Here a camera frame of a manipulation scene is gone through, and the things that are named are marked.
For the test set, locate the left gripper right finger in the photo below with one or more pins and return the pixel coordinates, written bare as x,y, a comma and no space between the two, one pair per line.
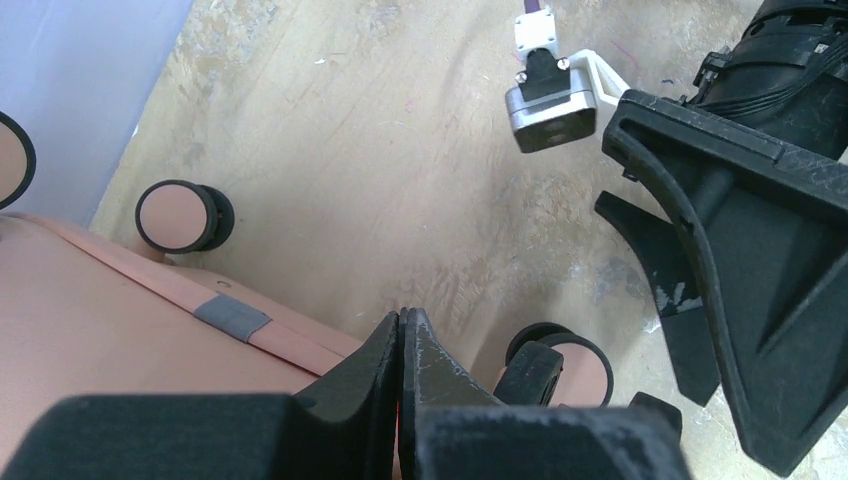
451,427

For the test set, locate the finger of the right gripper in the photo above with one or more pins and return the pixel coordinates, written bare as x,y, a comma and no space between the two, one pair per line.
672,284
763,224

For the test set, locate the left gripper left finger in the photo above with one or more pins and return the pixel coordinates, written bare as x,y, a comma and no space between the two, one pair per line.
340,427

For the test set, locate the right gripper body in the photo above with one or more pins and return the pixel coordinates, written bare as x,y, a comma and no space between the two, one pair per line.
786,77

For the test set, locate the pink suitcase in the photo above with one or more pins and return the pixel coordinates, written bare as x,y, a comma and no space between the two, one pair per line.
82,316

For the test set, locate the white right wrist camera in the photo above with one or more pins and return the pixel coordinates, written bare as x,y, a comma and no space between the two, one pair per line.
557,99

